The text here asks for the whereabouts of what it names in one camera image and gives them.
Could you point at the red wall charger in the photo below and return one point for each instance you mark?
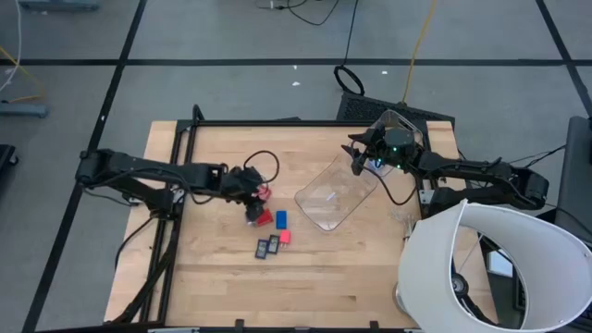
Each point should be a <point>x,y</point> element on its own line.
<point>285,237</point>

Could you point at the clear plastic bin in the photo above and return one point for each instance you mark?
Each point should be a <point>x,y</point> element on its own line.
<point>314,203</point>
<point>393,118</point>

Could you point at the blue grey floor foot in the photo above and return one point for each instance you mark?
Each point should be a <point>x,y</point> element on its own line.
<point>60,4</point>
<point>23,110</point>

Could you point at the dark grey cabinet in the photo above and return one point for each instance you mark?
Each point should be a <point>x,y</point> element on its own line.
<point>575,176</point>

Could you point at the light blue box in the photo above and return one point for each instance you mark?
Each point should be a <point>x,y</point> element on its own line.
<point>373,167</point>

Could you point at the clear plastic piece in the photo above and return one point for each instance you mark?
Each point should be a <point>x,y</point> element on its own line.
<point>407,224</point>

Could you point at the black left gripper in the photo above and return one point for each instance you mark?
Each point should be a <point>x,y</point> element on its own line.
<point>240,182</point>

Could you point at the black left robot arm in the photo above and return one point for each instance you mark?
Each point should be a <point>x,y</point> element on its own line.
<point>139,164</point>

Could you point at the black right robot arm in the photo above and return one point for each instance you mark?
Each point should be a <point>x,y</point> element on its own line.
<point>485,173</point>

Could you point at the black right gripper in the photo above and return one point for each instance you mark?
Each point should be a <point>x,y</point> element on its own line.
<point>393,145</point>

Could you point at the black aluminium table frame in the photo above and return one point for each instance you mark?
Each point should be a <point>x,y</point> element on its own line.
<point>277,123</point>

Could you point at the black perforated panel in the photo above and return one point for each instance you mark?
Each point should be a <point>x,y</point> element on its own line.
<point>365,108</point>

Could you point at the white lamp shade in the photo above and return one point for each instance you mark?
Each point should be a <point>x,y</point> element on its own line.
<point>430,259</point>

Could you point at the blue framed LCD device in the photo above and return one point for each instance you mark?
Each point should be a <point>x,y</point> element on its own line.
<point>262,249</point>

